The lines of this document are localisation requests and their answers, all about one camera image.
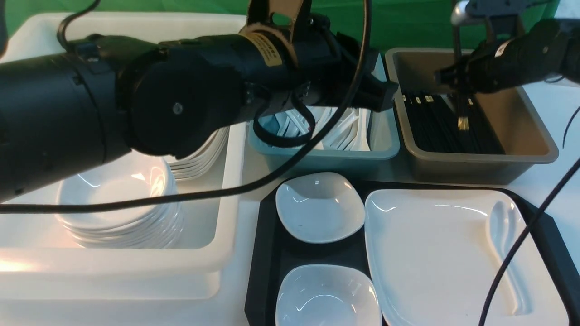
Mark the pile of black chopsticks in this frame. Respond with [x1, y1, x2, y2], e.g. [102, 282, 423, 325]
[402, 91, 506, 155]

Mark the brown plastic chopstick bin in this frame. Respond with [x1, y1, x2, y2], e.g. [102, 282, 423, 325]
[385, 48, 559, 184]

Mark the pile of white soup spoons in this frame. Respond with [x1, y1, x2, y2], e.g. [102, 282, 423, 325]
[258, 106, 372, 151]

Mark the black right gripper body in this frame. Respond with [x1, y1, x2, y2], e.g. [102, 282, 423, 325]
[435, 38, 524, 94]

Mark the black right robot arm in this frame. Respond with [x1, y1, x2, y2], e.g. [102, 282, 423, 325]
[435, 19, 580, 94]

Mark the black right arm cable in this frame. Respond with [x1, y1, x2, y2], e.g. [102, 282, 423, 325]
[478, 106, 580, 326]

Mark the stack of white bowls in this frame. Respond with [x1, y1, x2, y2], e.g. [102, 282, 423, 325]
[55, 152, 184, 249]

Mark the small white bowl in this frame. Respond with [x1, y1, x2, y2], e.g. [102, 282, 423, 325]
[275, 173, 365, 244]
[275, 264, 383, 326]

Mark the large white square plate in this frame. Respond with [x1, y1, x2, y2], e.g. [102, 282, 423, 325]
[364, 189, 569, 326]

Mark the blue plastic spoon bin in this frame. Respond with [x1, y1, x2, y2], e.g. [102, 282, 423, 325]
[248, 54, 401, 179]

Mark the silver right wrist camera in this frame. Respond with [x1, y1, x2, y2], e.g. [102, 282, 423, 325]
[450, 0, 549, 26]

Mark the green cloth backdrop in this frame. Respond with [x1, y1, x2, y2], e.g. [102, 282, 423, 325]
[6, 0, 453, 50]

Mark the large white plastic tub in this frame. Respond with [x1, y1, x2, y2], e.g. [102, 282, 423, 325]
[0, 12, 247, 301]

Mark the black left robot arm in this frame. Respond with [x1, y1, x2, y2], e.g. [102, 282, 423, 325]
[1, 0, 398, 213]

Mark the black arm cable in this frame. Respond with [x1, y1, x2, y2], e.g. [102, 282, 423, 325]
[0, 0, 373, 214]
[478, 106, 580, 326]

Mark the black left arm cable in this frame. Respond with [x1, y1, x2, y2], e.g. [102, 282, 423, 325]
[0, 0, 373, 214]

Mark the stack of white square plates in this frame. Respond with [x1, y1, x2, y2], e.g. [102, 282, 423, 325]
[164, 127, 229, 180]

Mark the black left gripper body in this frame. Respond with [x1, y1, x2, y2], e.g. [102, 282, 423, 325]
[333, 32, 399, 113]

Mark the white ceramic soup spoon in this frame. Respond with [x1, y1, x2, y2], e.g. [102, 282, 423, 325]
[485, 201, 531, 316]

